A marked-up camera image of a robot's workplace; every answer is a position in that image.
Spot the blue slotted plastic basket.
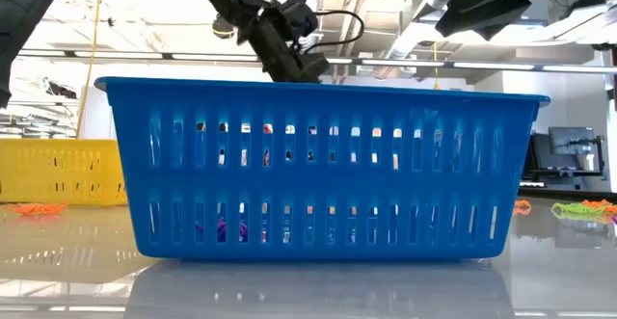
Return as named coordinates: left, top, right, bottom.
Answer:
left=94, top=76, right=551, bottom=263

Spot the yellow slotted plastic basket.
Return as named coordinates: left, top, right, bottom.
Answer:
left=0, top=138, right=129, bottom=208

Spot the black rig crossbar with lights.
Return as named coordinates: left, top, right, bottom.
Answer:
left=16, top=48, right=617, bottom=75

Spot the black ceiling dome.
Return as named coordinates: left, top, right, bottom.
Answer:
left=211, top=13, right=237, bottom=40

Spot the black computer monitor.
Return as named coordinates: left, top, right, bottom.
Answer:
left=548, top=125, right=597, bottom=156

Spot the green plastic spider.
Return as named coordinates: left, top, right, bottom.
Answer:
left=550, top=201, right=609, bottom=224

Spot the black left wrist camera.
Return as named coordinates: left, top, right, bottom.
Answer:
left=277, top=0, right=320, bottom=45

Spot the black left wrist camera cable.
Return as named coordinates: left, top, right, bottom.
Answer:
left=308, top=9, right=366, bottom=54

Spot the yellow hanging cord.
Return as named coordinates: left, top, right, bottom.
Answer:
left=432, top=41, right=443, bottom=92

